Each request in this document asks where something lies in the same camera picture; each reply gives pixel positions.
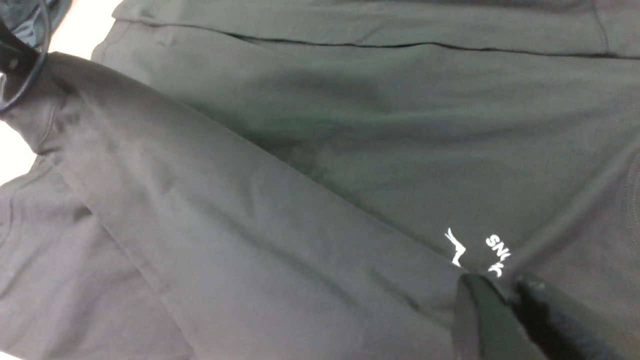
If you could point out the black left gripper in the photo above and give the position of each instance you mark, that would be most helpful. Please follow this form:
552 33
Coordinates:
26 30

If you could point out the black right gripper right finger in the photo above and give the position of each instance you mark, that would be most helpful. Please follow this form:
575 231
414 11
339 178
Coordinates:
565 329

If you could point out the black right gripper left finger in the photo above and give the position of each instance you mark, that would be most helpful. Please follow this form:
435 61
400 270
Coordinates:
485 328

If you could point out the gray long-sleeve top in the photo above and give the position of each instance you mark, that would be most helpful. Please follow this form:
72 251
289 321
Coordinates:
309 179

